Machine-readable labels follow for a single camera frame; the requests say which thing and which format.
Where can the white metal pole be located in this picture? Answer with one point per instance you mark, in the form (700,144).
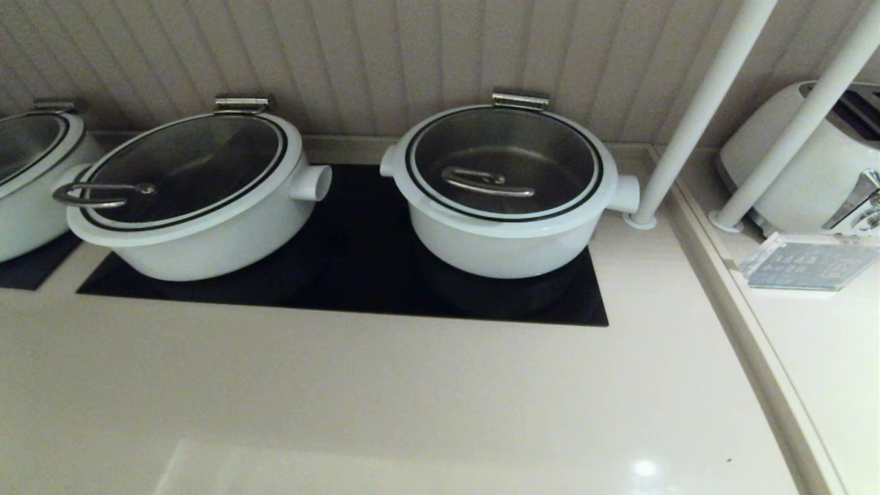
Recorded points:
(694,117)
(790,137)

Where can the glass lid white rim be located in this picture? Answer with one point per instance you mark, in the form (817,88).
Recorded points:
(502,148)
(27,141)
(185,165)

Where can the clear acrylic sign holder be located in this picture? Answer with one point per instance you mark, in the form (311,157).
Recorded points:
(804,265)

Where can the white toaster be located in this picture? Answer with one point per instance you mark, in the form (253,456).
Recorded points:
(825,168)

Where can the white cooking pot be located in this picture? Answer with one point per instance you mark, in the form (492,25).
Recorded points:
(27,223)
(495,256)
(206,256)

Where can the large black glass cooktop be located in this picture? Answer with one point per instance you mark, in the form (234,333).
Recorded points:
(357,275)

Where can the small black glass cooktop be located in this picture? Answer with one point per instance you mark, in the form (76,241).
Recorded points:
(34,271)

